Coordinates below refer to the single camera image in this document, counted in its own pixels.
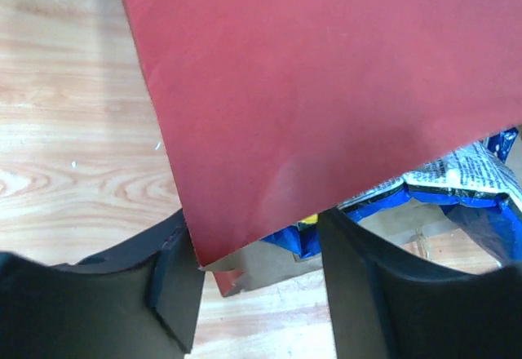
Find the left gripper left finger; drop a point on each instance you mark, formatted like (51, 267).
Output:
(137, 299)

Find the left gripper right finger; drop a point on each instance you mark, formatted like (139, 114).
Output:
(387, 303)

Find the blue Doritos chip bag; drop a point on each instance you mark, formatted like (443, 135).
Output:
(474, 188)

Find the red paper bag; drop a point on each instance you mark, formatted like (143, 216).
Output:
(274, 110)

